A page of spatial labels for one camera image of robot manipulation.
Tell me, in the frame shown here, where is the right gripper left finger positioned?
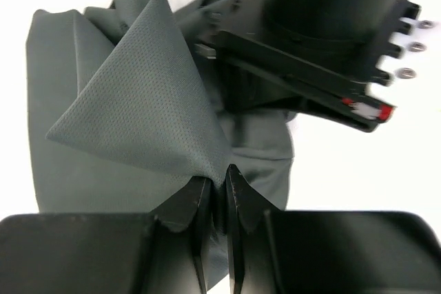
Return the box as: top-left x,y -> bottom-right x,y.
1,177 -> 211,294

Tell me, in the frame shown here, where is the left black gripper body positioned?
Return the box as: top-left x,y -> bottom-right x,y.
196,0 -> 420,132

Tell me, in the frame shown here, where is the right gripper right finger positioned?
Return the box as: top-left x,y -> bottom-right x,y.
225,166 -> 440,294

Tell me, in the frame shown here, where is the grey green t shirt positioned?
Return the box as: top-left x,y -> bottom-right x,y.
25,0 -> 296,291

